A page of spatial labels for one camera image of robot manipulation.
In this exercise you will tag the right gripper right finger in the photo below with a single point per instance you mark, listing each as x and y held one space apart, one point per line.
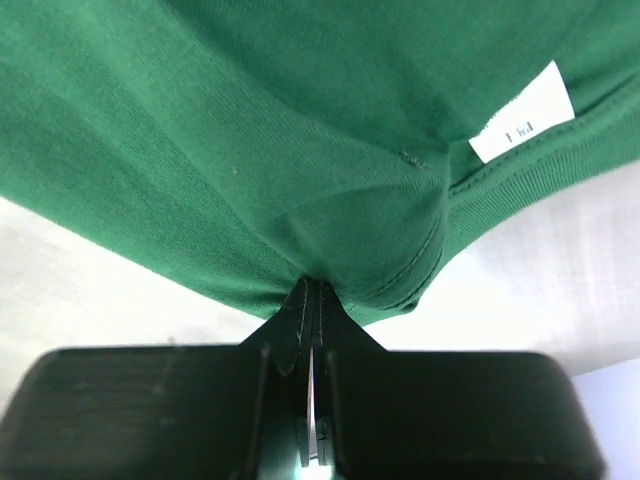
384 414

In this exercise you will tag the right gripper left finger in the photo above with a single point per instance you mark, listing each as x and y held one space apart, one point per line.
168 412

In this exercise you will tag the green t shirt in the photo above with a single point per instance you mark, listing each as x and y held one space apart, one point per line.
237 146

